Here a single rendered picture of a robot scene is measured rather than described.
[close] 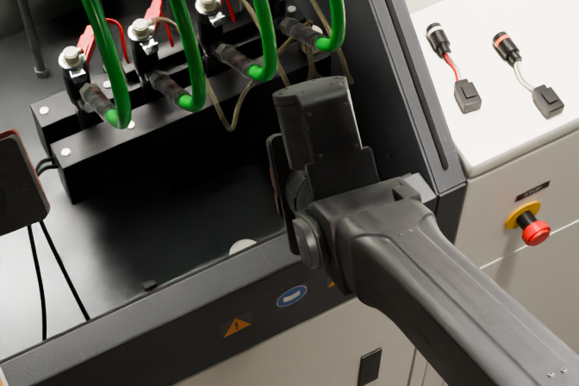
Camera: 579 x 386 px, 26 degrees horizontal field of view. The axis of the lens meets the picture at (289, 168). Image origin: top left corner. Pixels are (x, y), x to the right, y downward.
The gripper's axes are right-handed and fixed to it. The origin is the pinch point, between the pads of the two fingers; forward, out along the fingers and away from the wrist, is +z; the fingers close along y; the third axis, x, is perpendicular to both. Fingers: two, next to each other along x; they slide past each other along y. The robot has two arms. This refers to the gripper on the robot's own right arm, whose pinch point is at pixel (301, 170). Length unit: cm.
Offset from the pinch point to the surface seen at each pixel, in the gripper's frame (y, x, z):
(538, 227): -20, -32, 34
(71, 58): 11.7, 18.5, 24.3
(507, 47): 2.9, -30.4, 30.7
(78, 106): 6.0, 18.9, 29.4
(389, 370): -42, -15, 56
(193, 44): 12.3, 6.9, 6.7
